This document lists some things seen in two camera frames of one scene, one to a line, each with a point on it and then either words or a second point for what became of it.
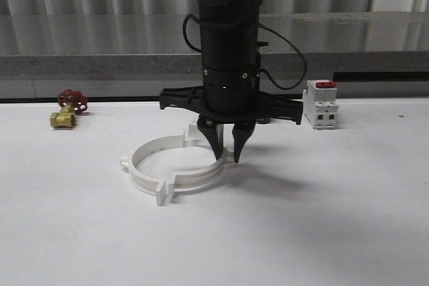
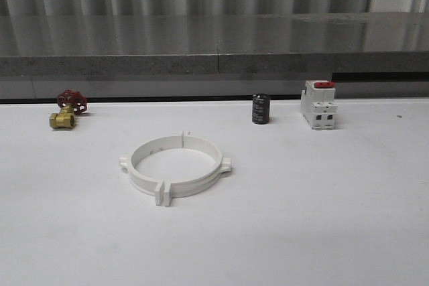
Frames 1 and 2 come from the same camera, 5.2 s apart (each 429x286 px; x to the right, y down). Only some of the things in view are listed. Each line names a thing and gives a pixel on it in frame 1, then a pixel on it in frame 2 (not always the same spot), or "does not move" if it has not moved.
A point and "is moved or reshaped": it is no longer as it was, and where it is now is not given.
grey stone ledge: (74, 55) does not move
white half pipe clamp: (150, 185) does not move
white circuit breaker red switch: (320, 104) does not move
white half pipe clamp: (194, 181) is moved or reshaped
